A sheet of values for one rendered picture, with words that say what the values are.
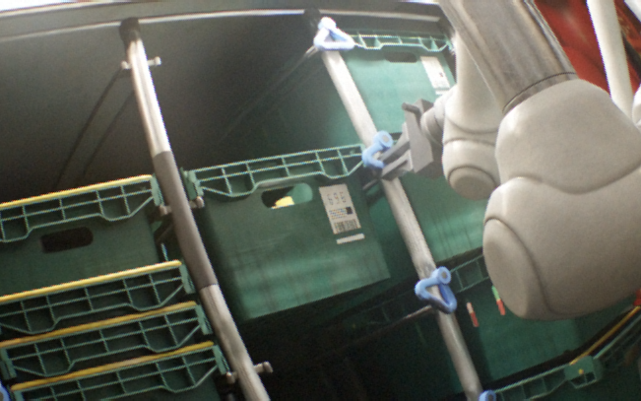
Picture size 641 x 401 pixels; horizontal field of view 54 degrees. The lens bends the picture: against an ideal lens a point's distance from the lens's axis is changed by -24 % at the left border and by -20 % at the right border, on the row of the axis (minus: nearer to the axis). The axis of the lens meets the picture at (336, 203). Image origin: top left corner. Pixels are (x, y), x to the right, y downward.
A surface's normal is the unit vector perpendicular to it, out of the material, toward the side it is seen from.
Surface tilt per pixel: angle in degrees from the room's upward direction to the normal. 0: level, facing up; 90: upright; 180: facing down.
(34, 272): 94
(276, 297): 91
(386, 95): 98
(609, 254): 114
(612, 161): 85
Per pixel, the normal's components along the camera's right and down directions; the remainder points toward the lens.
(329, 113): -0.72, 0.17
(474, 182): -0.29, 0.79
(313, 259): 0.58, -0.40
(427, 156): -0.81, -0.19
